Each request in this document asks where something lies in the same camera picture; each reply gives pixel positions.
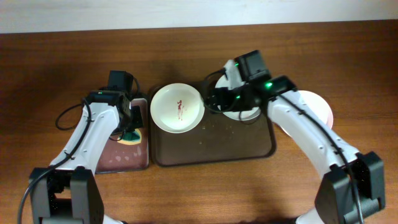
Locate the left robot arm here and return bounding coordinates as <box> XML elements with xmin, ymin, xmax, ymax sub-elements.
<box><xmin>17</xmin><ymin>70</ymin><xmax>144</xmax><ymax>224</ymax></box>

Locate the small black tray with water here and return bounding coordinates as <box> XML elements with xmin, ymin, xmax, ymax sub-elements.
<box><xmin>90</xmin><ymin>90</ymin><xmax>149</xmax><ymax>174</ymax></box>

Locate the large brown serving tray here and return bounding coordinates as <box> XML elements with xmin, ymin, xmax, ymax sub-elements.
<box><xmin>150</xmin><ymin>110</ymin><xmax>277</xmax><ymax>167</ymax></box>

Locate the green yellow sponge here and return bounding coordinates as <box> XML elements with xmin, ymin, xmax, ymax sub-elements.
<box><xmin>118</xmin><ymin>129</ymin><xmax>142</xmax><ymax>146</ymax></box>

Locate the white plate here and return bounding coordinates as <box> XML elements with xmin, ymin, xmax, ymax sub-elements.
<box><xmin>215</xmin><ymin>75</ymin><xmax>261</xmax><ymax>121</ymax></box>
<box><xmin>283</xmin><ymin>90</ymin><xmax>334</xmax><ymax>129</ymax></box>
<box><xmin>150</xmin><ymin>83</ymin><xmax>205</xmax><ymax>134</ymax></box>

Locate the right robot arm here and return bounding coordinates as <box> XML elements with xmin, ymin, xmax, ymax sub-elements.
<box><xmin>202</xmin><ymin>50</ymin><xmax>386</xmax><ymax>224</ymax></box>

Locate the white plate bottom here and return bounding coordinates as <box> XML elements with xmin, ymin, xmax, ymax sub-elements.
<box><xmin>283</xmin><ymin>90</ymin><xmax>334</xmax><ymax>129</ymax></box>

